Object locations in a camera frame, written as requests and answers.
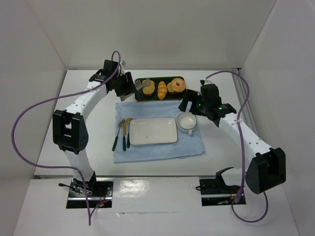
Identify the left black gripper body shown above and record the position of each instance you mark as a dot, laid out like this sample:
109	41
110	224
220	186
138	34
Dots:
130	84

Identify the brown bread slice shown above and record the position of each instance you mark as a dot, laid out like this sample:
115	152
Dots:
149	89

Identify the golden croissant roll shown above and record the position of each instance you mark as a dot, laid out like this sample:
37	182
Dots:
162	90

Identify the dark green tray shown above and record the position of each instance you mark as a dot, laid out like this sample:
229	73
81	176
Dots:
141	97

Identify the white rectangular plate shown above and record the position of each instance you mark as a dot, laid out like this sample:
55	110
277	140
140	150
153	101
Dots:
151	131

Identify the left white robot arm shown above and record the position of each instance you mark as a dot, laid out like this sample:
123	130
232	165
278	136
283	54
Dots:
69	125

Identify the aluminium rail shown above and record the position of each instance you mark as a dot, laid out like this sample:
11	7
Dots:
246	114

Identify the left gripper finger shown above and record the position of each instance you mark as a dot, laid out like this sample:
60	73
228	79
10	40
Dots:
130	86
122	89

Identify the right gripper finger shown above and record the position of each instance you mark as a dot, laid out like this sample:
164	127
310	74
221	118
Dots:
197	107
189	96

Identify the gold fork green handle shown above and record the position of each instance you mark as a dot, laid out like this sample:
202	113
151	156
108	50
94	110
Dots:
117	135

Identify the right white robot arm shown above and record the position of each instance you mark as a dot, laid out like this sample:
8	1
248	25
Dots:
267	168

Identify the pink glazed donut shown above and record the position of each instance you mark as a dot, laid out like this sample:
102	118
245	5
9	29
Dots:
178	85

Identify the small brown bread piece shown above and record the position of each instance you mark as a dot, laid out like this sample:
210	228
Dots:
170	88

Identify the gold knife green handle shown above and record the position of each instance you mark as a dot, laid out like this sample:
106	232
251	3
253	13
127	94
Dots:
124	135

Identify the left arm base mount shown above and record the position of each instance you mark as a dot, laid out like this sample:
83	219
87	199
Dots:
101	194

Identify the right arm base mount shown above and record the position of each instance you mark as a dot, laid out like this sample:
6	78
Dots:
214	190

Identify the gold spoon green handle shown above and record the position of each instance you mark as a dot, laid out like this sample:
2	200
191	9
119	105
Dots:
128	138

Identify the white cup black rim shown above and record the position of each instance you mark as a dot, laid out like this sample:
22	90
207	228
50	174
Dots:
187	122

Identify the steel kitchen tongs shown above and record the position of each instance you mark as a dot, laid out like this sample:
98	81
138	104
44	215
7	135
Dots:
138	85

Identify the light blue cloth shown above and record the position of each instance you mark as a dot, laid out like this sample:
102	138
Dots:
185	146

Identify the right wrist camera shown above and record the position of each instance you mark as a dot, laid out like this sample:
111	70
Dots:
205	82

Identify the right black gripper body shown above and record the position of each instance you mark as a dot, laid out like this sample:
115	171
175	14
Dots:
193	101

